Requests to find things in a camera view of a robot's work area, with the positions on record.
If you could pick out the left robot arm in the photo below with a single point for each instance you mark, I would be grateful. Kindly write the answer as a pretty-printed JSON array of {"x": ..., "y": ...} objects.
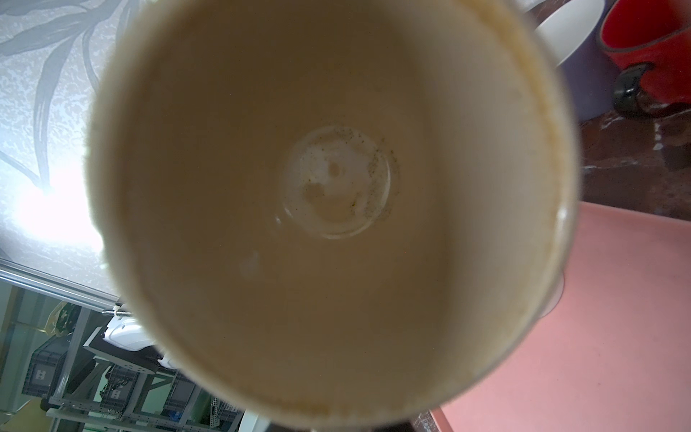
[{"x": 125, "y": 332}]

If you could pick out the red mug black handle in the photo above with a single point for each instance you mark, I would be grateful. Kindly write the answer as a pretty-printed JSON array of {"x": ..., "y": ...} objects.
[{"x": 650, "y": 43}]

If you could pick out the lavender ceramic mug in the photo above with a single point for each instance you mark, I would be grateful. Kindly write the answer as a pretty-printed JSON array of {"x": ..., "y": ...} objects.
[{"x": 570, "y": 33}]

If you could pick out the pink plastic tray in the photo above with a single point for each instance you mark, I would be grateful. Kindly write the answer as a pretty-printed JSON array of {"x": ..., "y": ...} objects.
[{"x": 614, "y": 354}]

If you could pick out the cream speckled squat mug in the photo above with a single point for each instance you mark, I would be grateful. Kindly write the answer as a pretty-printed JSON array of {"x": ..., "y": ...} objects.
[{"x": 334, "y": 214}]

